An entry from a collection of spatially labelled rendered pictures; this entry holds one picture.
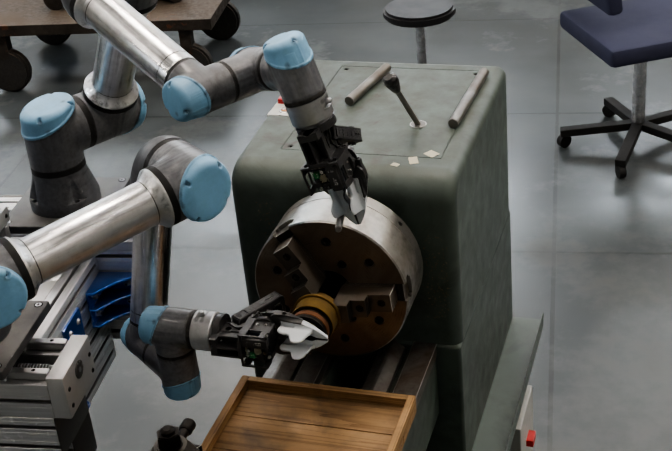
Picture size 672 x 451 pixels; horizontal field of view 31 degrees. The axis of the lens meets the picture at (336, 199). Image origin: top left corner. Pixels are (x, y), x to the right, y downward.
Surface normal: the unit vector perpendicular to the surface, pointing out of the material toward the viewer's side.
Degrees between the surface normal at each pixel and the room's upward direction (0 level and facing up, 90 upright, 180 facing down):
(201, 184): 90
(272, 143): 0
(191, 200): 89
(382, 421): 0
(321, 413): 0
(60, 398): 90
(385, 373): 30
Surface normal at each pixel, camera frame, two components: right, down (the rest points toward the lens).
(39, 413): -0.17, 0.48
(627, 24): -0.09, -0.88
